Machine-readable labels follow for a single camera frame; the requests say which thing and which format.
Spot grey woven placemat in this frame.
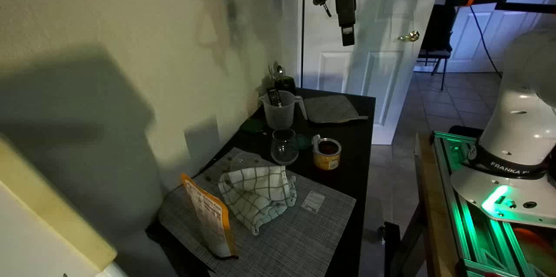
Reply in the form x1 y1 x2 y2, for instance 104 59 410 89
158 147 357 277

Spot white closet doors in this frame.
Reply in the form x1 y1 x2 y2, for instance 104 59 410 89
447 0 556 73

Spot cream foam block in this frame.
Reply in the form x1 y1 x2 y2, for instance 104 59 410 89
0 137 118 277

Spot blue cable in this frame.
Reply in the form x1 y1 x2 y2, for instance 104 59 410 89
466 0 503 79

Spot clear measuring cup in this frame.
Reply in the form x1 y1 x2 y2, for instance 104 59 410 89
259 90 308 130

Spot orange snack packet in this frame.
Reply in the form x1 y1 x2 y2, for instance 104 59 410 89
181 173 239 261

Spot stemless clear glass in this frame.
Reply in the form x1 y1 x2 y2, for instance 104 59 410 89
270 129 300 165

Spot white panel door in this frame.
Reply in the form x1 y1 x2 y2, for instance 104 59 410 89
301 0 443 145

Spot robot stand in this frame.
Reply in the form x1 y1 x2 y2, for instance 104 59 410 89
382 125 556 277

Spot white checked dish cloth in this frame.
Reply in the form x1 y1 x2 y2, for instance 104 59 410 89
218 165 298 236

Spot small clear plastic sachet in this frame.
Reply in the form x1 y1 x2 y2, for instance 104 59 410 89
301 190 326 214

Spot black folding chair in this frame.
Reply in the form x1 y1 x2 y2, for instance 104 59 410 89
415 4 457 91

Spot black utensil holder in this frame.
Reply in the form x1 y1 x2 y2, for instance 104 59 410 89
274 76 297 96

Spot yellow open tin can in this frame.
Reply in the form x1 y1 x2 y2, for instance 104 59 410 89
311 134 342 171

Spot grey quilted pot holder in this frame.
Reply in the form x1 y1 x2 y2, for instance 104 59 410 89
303 95 369 125

